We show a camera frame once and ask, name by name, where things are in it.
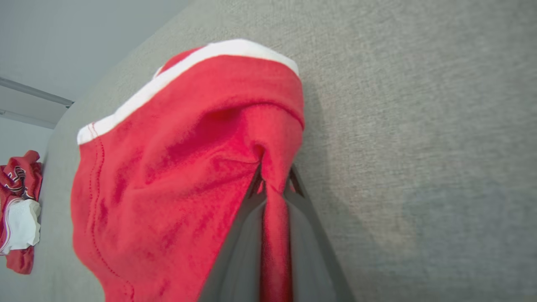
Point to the red shorts with white stripe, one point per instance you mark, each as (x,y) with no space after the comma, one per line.
(176,176)

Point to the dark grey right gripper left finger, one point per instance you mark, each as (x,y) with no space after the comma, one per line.
(239,260)

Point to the grey metal frame post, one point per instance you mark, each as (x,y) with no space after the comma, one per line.
(25,118)
(37,93)

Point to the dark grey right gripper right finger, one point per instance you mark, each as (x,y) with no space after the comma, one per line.
(312,260)

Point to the red white jersey shirt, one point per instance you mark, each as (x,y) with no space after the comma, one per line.
(21,226)

